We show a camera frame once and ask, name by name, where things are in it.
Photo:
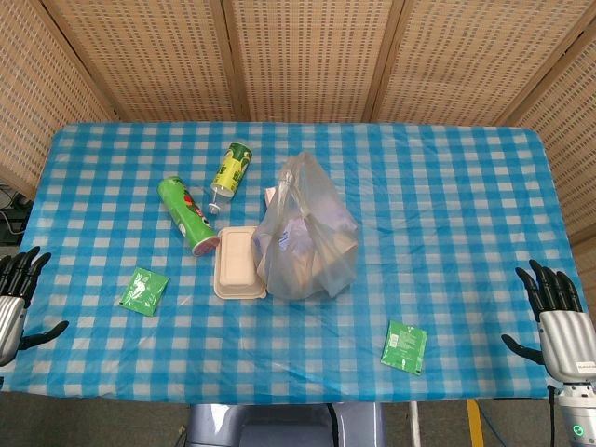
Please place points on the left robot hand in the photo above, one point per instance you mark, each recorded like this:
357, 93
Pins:
10, 307

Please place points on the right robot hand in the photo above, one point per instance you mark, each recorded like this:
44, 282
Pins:
563, 335

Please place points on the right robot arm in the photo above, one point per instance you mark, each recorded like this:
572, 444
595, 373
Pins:
575, 414

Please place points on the gray blue robot base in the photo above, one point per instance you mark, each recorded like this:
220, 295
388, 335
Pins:
284, 426

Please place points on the blue white checkered tablecloth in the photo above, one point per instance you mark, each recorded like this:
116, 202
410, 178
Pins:
298, 279

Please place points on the translucent plastic bag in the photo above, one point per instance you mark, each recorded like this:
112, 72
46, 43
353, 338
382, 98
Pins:
307, 233

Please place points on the green snack packet with drawing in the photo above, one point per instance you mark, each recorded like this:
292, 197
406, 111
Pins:
143, 292

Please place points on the green snack packet with text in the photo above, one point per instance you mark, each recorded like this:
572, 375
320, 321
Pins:
404, 347

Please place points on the green chips can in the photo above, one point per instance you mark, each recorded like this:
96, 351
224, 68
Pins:
186, 216

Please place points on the clear plastic bottle stopper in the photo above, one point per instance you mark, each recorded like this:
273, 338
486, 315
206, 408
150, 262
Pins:
215, 205

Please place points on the beige takeout food box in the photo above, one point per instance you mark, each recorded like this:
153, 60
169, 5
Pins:
238, 263

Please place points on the yellow green drink bottle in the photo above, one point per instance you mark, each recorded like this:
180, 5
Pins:
231, 170

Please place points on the woven bamboo folding screen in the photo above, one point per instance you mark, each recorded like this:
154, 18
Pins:
298, 58

